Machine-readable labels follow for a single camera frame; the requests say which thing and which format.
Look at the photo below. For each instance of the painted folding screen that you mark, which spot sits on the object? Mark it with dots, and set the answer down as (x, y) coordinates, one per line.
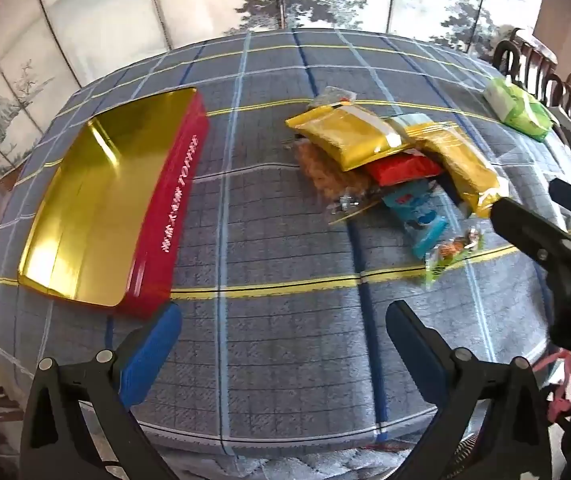
(115, 10)

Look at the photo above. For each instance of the red snack packet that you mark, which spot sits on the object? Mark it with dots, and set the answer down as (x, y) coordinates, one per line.
(400, 167)

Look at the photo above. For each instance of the sesame block with red label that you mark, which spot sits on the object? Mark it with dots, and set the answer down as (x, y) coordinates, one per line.
(333, 95)

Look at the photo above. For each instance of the small green snack packet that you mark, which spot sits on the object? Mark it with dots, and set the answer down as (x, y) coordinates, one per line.
(445, 255)

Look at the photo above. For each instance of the clear-window peanut snack packet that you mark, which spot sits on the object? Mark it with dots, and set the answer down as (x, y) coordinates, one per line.
(325, 172)

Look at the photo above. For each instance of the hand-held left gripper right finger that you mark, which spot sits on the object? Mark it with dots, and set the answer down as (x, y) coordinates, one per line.
(415, 355)

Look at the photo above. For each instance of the blue and silver snack packet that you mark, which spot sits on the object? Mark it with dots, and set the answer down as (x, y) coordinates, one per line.
(413, 121)

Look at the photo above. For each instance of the green tissue pack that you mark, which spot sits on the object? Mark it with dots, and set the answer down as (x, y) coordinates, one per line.
(515, 105)

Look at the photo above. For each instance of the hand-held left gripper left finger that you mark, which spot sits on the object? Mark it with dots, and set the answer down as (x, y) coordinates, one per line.
(150, 355)

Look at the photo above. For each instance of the plain gold snack packet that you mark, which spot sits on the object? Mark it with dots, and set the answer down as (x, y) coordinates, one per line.
(465, 165)

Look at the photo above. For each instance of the gold packet with white label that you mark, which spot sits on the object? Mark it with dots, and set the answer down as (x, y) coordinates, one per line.
(345, 135)

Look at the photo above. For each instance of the light blue cartoon snack packet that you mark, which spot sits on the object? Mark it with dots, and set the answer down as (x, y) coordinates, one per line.
(418, 220)

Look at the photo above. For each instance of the red tin box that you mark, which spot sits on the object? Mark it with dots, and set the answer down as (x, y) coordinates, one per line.
(105, 200)

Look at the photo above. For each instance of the plaid tablecloth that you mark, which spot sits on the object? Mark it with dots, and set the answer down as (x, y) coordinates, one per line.
(275, 360)

